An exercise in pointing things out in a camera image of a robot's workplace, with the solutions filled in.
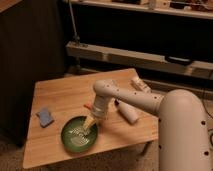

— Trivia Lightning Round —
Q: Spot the green ceramic bowl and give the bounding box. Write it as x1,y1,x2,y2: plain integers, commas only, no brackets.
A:
61,116,98,153

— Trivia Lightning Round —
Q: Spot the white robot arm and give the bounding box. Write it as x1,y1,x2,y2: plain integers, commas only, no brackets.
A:
91,79,212,171

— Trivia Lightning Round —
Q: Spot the wooden table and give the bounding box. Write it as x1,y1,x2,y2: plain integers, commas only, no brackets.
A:
23,69,158,169

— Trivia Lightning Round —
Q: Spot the blue sponge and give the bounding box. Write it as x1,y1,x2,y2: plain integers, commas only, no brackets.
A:
37,108,54,128

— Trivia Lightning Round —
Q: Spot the small white box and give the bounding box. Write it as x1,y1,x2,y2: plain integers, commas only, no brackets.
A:
131,77,151,93

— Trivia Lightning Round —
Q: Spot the metal stand pole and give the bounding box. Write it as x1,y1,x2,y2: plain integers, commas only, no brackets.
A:
68,0,81,46

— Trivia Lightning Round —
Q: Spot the lower wooden shelf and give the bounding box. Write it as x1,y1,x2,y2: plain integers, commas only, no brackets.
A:
66,41,213,78

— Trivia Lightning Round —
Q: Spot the wooden shelf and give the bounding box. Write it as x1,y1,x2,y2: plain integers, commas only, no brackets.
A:
66,41,213,78
62,0,213,20

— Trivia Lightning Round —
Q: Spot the dark cabinet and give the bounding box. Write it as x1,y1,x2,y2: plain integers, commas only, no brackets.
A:
0,0,65,146

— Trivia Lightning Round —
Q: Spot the upper wooden shelf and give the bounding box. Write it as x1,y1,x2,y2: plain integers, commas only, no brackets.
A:
62,0,213,20

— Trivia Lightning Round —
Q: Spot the black handle on shelf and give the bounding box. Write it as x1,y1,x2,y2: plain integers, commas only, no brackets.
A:
164,56,194,66

